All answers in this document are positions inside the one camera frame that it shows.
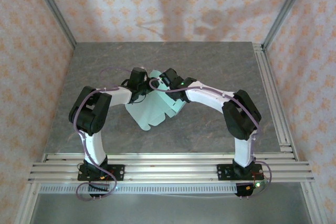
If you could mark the teal paper box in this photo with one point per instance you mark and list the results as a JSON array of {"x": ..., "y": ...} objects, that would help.
[{"x": 149, "y": 111}]

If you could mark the short aluminium frame leg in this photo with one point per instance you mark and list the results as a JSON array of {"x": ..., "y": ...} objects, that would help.
[
  {"x": 27, "y": 203},
  {"x": 313, "y": 203}
]

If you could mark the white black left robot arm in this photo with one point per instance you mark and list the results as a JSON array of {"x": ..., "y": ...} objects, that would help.
[{"x": 94, "y": 148}]

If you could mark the aluminium frame post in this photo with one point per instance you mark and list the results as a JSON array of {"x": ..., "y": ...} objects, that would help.
[
  {"x": 286, "y": 11},
  {"x": 53, "y": 11}
]

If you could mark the aluminium side rail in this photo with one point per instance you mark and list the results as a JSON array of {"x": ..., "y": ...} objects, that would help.
[{"x": 273, "y": 98}]

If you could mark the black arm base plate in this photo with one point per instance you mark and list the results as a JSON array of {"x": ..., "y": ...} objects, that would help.
[
  {"x": 119, "y": 172},
  {"x": 223, "y": 171}
]

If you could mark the grey metal sheet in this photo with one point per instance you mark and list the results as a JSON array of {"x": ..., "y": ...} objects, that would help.
[{"x": 170, "y": 211}]

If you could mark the aluminium rail beam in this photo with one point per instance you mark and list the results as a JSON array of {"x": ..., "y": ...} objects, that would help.
[{"x": 170, "y": 167}]

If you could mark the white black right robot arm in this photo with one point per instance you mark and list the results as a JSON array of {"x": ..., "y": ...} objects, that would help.
[{"x": 207, "y": 98}]

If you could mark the black electronics module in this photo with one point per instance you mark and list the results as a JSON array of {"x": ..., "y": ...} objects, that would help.
[{"x": 245, "y": 190}]

